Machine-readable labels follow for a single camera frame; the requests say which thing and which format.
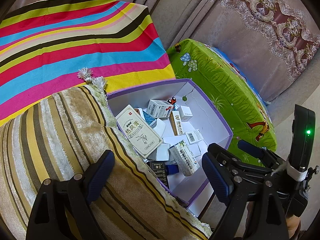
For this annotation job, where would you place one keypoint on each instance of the white green medicine box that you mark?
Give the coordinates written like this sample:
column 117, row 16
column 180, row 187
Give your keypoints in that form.
column 185, row 159

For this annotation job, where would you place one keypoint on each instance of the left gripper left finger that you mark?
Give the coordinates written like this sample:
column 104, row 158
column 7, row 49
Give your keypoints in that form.
column 97, row 174

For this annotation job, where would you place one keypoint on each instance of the small white cube box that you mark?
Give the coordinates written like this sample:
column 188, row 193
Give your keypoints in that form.
column 185, row 113

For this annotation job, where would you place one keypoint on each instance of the white blue barcode medicine box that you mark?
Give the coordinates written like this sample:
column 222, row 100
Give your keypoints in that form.
column 194, row 136

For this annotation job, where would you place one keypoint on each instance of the red toy car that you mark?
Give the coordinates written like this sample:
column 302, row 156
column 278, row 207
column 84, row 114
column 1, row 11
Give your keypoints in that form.
column 172, row 100

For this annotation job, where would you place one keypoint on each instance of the black rectangular box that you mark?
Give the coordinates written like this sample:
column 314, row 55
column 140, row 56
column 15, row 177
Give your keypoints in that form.
column 158, row 167

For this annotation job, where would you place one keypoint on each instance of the pink patterned curtain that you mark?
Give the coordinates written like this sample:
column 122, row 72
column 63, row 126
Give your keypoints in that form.
column 275, row 43

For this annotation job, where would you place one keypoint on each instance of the blue plastic box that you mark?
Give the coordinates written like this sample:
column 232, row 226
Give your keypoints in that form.
column 171, row 169

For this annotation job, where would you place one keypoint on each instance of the colourful striped cloth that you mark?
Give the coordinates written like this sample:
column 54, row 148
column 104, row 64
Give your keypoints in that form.
column 44, row 44

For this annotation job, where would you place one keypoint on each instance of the beige herbal medicine box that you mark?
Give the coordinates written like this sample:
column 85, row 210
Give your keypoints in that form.
column 142, row 137

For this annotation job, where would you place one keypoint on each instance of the white dental box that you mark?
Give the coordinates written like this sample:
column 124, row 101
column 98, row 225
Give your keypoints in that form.
column 176, row 123

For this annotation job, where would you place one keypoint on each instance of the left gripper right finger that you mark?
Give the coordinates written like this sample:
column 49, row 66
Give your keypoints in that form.
column 218, row 178

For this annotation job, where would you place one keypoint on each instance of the person's right hand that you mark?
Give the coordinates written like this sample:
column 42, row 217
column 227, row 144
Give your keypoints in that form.
column 293, row 226

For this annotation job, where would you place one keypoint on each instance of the striped velvet cushion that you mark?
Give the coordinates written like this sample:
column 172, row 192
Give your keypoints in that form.
column 60, row 137

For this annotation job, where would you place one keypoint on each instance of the white red medicine box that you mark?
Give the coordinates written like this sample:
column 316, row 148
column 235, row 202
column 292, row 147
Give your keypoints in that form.
column 159, row 108

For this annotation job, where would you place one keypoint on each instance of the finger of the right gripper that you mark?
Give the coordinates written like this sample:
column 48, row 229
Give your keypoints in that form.
column 230, row 162
column 268, row 158

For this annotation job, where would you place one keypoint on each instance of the white teal medicine box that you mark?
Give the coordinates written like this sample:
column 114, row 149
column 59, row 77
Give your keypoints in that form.
column 150, row 120

